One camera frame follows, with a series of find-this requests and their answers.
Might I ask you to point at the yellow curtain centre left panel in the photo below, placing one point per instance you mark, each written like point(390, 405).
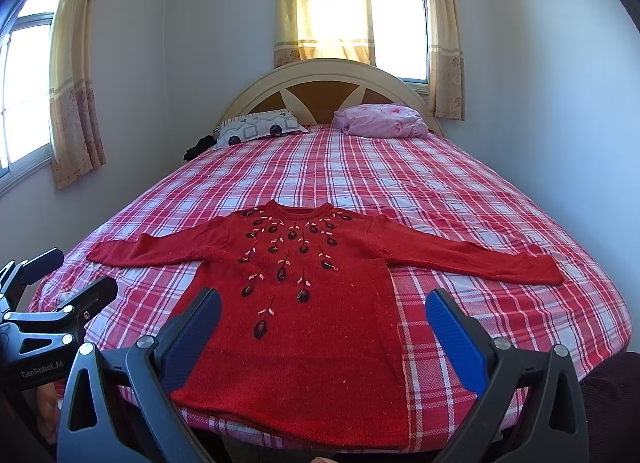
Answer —
point(313, 29)

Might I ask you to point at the red white plaid bedspread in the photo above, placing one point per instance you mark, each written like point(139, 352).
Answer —
point(428, 185)

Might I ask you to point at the yellow curtain side window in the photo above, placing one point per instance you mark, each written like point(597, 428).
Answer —
point(76, 143)

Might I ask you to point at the person's left hand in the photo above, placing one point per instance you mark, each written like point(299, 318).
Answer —
point(48, 412)

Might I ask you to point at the side window frame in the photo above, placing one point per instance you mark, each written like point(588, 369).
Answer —
point(25, 108)

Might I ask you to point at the yellow curtain panel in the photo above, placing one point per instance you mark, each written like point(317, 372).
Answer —
point(445, 61)
point(313, 29)

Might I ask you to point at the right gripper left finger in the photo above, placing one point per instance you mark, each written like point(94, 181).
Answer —
point(91, 422)

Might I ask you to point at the black cloth beside bed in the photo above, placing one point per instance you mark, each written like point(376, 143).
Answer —
point(203, 144)

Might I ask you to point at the cream wooden headboard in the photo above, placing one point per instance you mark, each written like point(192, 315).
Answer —
point(313, 90)

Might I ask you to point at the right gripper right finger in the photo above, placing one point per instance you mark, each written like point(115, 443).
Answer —
point(528, 406)

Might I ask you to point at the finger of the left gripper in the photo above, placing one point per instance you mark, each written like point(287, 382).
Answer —
point(75, 305)
point(16, 277)

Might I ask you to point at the yellow curtain centre right panel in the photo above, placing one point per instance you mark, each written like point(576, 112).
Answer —
point(445, 61)

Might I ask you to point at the pink pillow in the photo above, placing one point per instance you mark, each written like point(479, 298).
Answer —
point(386, 121)

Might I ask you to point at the grey patterned pillow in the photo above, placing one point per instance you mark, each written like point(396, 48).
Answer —
point(254, 126)

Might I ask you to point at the red embroidered knit sweater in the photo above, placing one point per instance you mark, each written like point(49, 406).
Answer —
point(307, 346)

